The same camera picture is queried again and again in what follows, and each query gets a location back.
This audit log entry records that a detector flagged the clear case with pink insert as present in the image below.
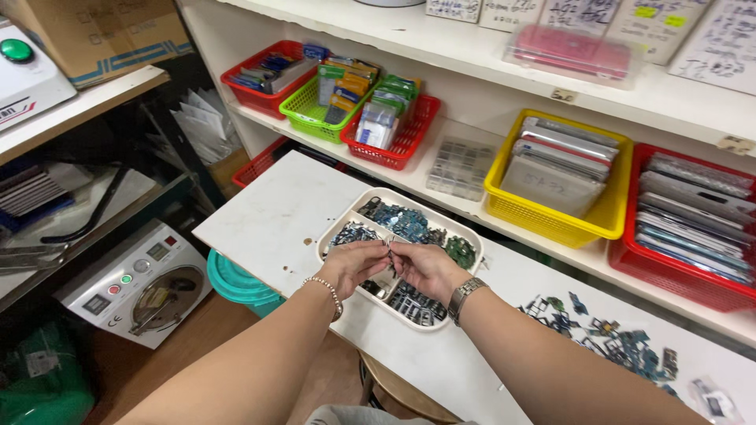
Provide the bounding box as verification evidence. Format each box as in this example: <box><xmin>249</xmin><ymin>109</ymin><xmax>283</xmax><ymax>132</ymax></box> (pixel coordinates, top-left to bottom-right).
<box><xmin>502</xmin><ymin>23</ymin><xmax>646</xmax><ymax>91</ymax></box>

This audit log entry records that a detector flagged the person's right hand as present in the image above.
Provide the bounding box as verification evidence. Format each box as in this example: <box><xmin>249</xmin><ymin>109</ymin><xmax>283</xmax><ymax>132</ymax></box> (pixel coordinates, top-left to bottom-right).
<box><xmin>387</xmin><ymin>241</ymin><xmax>473</xmax><ymax>308</ymax></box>

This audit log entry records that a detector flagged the teal plastic bucket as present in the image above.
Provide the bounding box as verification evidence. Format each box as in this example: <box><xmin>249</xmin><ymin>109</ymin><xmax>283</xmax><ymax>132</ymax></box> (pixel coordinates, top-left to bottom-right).
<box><xmin>206</xmin><ymin>248</ymin><xmax>288</xmax><ymax>319</ymax></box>

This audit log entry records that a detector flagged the beaded bracelet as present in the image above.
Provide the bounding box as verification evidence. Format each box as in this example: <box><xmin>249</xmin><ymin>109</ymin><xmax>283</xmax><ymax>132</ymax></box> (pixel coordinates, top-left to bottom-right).
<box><xmin>302</xmin><ymin>276</ymin><xmax>344</xmax><ymax>323</ymax></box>

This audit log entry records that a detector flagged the white machine with round lid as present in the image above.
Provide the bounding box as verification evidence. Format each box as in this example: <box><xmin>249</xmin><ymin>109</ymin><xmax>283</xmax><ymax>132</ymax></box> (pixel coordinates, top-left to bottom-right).
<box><xmin>52</xmin><ymin>219</ymin><xmax>214</xmax><ymax>350</ymax></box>

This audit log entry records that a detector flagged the pile of green circuit boards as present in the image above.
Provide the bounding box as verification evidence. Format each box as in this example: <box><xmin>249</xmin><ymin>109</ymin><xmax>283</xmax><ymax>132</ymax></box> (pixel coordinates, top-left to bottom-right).
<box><xmin>444</xmin><ymin>235</ymin><xmax>478</xmax><ymax>271</ymax></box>

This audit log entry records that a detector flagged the silver metal wristwatch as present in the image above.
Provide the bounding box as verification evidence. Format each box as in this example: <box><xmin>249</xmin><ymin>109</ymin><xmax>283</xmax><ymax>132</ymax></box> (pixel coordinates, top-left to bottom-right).
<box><xmin>447</xmin><ymin>277</ymin><xmax>490</xmax><ymax>328</ymax></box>

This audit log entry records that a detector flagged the yellow plastic basket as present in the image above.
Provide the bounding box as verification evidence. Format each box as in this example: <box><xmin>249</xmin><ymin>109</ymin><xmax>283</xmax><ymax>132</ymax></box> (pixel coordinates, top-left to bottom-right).
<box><xmin>484</xmin><ymin>109</ymin><xmax>634</xmax><ymax>249</ymax></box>

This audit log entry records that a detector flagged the pile of grey-blue small parts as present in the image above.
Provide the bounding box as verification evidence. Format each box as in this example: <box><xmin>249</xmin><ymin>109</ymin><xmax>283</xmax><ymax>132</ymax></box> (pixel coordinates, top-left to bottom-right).
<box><xmin>326</xmin><ymin>221</ymin><xmax>384</xmax><ymax>250</ymax></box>

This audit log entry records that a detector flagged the empty red plastic basket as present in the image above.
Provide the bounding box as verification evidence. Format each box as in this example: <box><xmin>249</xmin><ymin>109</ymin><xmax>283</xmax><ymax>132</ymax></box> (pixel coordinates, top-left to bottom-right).
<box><xmin>232</xmin><ymin>136</ymin><xmax>291</xmax><ymax>189</ymax></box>

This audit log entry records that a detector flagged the red basket with dark packets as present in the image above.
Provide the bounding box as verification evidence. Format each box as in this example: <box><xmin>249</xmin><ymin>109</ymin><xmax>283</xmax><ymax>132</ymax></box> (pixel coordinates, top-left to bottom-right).
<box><xmin>220</xmin><ymin>39</ymin><xmax>320</xmax><ymax>120</ymax></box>

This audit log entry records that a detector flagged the row of orange green packets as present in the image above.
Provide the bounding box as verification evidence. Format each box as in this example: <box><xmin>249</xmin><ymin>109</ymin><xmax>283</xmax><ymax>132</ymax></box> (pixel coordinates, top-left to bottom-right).
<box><xmin>317</xmin><ymin>55</ymin><xmax>381</xmax><ymax>126</ymax></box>

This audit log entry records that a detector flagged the large red plastic basket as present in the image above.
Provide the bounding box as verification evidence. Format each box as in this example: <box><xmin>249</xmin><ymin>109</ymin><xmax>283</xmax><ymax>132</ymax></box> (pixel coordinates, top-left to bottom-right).
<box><xmin>608</xmin><ymin>143</ymin><xmax>756</xmax><ymax>314</ymax></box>

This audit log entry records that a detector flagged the wooden stool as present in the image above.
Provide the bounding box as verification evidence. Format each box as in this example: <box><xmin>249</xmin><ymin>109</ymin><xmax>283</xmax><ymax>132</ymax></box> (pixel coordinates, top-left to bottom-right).
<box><xmin>357</xmin><ymin>351</ymin><xmax>463</xmax><ymax>425</ymax></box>

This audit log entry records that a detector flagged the pile of blue circuit boards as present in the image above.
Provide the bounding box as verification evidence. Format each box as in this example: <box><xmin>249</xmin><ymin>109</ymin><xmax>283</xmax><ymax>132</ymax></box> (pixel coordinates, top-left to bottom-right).
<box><xmin>358</xmin><ymin>197</ymin><xmax>448</xmax><ymax>245</ymax></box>

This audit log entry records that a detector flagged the dark metal rack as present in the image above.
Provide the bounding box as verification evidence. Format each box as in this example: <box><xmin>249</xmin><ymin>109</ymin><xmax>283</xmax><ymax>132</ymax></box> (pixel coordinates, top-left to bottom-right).
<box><xmin>0</xmin><ymin>56</ymin><xmax>228</xmax><ymax>314</ymax></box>

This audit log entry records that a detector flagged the clear compartment organizer box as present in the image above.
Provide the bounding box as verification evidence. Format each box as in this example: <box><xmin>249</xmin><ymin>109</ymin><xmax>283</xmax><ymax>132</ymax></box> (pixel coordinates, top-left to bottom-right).
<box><xmin>426</xmin><ymin>136</ymin><xmax>497</xmax><ymax>202</ymax></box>

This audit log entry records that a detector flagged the row of dark packets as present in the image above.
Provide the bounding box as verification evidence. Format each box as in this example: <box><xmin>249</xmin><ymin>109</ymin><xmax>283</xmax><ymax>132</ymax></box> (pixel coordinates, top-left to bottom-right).
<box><xmin>229</xmin><ymin>44</ymin><xmax>330</xmax><ymax>95</ymax></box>

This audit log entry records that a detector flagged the heap of loose electronic parts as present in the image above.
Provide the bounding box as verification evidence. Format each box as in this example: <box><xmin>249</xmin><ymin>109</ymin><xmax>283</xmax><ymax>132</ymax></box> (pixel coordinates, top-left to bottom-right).
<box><xmin>516</xmin><ymin>292</ymin><xmax>681</xmax><ymax>397</ymax></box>

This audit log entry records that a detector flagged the row of white green packets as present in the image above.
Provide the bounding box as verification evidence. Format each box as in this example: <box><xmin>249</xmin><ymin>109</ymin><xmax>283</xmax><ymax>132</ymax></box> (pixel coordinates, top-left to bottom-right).
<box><xmin>354</xmin><ymin>74</ymin><xmax>422</xmax><ymax>150</ymax></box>

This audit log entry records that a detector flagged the white machine with green button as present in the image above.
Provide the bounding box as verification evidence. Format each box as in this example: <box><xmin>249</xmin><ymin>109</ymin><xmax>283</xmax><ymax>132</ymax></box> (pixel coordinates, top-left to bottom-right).
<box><xmin>0</xmin><ymin>22</ymin><xmax>78</xmax><ymax>135</ymax></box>

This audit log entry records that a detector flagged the green plastic bag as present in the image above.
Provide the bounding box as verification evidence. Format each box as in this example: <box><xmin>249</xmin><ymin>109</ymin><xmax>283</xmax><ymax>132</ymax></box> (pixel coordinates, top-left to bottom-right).
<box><xmin>0</xmin><ymin>321</ymin><xmax>96</xmax><ymax>425</ymax></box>

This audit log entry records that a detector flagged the stack of silver screen sleeves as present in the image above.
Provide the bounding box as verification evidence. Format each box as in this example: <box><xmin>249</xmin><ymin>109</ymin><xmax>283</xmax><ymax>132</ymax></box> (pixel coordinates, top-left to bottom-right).
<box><xmin>635</xmin><ymin>152</ymin><xmax>756</xmax><ymax>286</ymax></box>

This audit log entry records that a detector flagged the stack of grey screen panels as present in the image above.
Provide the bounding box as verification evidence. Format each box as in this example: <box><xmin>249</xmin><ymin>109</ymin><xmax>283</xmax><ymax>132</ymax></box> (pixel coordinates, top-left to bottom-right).
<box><xmin>500</xmin><ymin>116</ymin><xmax>620</xmax><ymax>218</ymax></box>

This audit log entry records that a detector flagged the green plastic basket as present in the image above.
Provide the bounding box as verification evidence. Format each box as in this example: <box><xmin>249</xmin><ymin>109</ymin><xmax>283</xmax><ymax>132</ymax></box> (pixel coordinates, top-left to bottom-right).
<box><xmin>279</xmin><ymin>72</ymin><xmax>382</xmax><ymax>145</ymax></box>

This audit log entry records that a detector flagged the stack of white paper envelopes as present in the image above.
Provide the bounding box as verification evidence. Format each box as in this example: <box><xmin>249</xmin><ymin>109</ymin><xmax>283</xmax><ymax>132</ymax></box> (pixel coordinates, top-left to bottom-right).
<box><xmin>170</xmin><ymin>88</ymin><xmax>242</xmax><ymax>166</ymax></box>

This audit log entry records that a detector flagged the brown cardboard box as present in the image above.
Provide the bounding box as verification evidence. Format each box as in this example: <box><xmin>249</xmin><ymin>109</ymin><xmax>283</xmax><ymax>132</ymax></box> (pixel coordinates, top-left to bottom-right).
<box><xmin>0</xmin><ymin>0</ymin><xmax>194</xmax><ymax>90</ymax></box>

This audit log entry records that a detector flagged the small clear plastic bag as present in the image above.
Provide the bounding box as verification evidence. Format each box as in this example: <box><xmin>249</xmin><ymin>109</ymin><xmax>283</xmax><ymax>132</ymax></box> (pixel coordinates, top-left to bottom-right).
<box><xmin>687</xmin><ymin>377</ymin><xmax>740</xmax><ymax>424</ymax></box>

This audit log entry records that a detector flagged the person's left hand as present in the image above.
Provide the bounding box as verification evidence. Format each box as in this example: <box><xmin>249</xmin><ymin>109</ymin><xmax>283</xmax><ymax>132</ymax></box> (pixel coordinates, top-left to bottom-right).
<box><xmin>318</xmin><ymin>239</ymin><xmax>392</xmax><ymax>303</ymax></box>

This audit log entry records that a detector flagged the white shelf unit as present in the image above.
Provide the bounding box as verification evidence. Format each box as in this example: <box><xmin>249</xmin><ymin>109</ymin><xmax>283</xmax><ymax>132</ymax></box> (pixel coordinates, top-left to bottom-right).
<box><xmin>177</xmin><ymin>0</ymin><xmax>756</xmax><ymax>349</ymax></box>

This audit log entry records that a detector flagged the white divided plastic tray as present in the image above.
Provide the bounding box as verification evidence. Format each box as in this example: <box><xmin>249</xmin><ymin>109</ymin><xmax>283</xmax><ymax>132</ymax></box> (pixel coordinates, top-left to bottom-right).
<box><xmin>317</xmin><ymin>187</ymin><xmax>485</xmax><ymax>332</ymax></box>

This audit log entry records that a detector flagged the pile of black metal frames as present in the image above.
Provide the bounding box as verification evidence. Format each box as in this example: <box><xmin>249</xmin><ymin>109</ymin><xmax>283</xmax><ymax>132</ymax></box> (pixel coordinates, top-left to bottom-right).
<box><xmin>361</xmin><ymin>279</ymin><xmax>448</xmax><ymax>327</ymax></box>

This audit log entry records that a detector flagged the row of handwritten white boxes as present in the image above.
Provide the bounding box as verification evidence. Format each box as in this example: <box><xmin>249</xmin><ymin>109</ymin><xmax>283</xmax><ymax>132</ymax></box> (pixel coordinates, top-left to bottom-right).
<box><xmin>425</xmin><ymin>0</ymin><xmax>756</xmax><ymax>96</ymax></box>

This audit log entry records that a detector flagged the red basket with white packets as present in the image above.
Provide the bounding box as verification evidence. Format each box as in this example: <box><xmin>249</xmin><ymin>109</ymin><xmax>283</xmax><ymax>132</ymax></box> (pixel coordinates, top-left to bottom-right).
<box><xmin>340</xmin><ymin>94</ymin><xmax>442</xmax><ymax>171</ymax></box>

